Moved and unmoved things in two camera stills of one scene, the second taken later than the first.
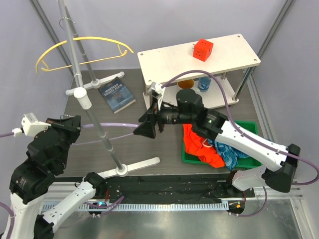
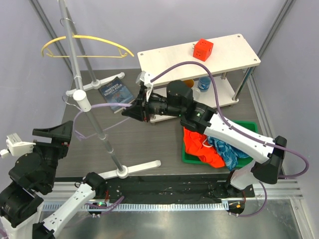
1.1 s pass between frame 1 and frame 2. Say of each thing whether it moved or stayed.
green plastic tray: stayed
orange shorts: stayed
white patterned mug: stayed
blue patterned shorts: stayed
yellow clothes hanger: moved
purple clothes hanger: moved
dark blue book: stayed
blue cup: stayed
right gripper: moved
